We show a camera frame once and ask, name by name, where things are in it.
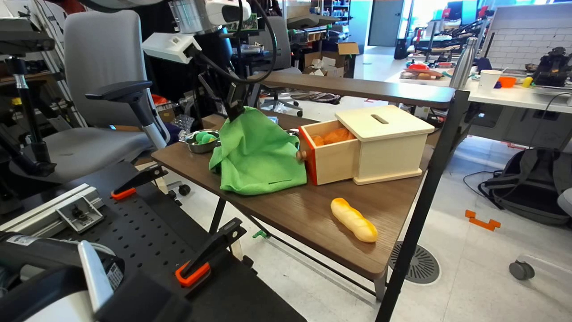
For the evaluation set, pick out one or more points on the black backpack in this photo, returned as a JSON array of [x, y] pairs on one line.
[[532, 188]]

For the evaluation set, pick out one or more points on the black orange clamp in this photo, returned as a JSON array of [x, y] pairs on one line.
[[136, 182], [205, 255]]

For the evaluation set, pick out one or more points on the cardboard box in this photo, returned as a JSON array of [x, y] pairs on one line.
[[333, 58]]

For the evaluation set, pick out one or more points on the silver metal bottle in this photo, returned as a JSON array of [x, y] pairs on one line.
[[464, 65]]

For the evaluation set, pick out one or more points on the yellow toy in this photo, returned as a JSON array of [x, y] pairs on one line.
[[527, 82]]

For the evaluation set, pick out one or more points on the wooden drawer knob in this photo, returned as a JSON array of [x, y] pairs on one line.
[[301, 155]]

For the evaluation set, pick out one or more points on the green cloth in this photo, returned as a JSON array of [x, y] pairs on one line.
[[257, 154]]

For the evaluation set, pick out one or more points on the white desk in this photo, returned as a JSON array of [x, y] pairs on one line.
[[518, 100]]

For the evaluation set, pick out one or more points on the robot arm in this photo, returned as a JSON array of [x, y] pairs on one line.
[[188, 15]]

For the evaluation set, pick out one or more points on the orange bracket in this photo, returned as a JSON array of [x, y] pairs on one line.
[[482, 221]]

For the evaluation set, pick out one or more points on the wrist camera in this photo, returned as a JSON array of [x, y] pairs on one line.
[[170, 46]]

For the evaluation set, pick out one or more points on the orange bowl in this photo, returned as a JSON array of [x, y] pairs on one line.
[[507, 82]]

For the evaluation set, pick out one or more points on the grey office chair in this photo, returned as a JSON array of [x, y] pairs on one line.
[[105, 67], [282, 44]]

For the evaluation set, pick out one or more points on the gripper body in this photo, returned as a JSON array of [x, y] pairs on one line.
[[213, 53]]

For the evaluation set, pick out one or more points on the grey door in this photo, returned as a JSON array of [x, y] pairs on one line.
[[385, 22]]

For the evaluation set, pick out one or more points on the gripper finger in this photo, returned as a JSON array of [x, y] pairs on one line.
[[237, 99], [208, 87]]

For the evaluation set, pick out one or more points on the metal bowl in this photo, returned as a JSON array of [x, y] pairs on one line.
[[199, 146]]

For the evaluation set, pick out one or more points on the toy bread loaf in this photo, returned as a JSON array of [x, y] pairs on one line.
[[354, 220]]

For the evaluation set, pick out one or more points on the black machine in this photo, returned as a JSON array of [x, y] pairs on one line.
[[553, 67]]

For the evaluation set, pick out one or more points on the chair caster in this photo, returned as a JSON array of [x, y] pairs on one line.
[[522, 270]]

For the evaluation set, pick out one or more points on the aluminium rail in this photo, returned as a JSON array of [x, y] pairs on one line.
[[40, 212]]

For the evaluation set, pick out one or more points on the white brick panel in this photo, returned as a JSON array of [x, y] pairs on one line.
[[527, 36]]

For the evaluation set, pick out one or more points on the wooden box with slot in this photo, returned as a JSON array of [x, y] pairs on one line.
[[389, 147]]

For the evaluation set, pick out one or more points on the orange toy pieces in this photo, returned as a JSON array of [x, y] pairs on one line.
[[334, 135]]

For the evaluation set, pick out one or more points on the green toy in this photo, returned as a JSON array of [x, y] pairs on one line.
[[205, 137]]

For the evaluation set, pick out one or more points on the floor drain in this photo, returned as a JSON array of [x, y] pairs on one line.
[[422, 266]]

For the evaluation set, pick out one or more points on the white cup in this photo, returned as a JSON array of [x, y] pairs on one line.
[[489, 80]]

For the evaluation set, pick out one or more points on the wooden drawer with red front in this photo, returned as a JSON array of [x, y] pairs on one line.
[[333, 161]]

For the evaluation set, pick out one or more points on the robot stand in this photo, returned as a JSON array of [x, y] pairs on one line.
[[147, 241]]

